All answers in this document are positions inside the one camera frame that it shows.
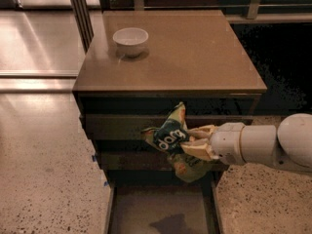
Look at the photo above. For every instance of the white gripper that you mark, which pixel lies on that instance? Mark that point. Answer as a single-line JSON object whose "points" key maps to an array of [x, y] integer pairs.
{"points": [[226, 142]]}

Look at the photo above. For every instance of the green rice chip bag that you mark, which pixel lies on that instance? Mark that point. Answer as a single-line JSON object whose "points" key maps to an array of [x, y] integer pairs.
{"points": [[167, 139]]}

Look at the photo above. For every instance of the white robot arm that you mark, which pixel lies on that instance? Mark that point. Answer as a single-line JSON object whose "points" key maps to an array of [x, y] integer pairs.
{"points": [[287, 147]]}

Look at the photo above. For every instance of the brown drawer cabinet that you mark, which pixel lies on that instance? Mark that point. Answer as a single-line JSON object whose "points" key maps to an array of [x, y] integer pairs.
{"points": [[191, 56]]}

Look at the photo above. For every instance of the middle drawer front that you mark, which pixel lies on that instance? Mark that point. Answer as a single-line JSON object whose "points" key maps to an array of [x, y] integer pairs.
{"points": [[133, 161]]}

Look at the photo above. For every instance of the open bottom drawer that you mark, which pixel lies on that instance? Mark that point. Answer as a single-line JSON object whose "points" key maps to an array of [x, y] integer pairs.
{"points": [[163, 209]]}

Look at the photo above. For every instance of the top drawer front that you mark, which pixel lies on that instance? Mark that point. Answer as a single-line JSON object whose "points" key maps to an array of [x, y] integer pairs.
{"points": [[129, 127]]}

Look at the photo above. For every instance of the blue tape piece upper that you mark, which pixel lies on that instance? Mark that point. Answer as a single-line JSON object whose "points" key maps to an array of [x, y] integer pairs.
{"points": [[94, 158]]}

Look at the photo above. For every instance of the white ceramic bowl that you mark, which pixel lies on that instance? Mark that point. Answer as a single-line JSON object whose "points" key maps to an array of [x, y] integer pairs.
{"points": [[130, 41]]}

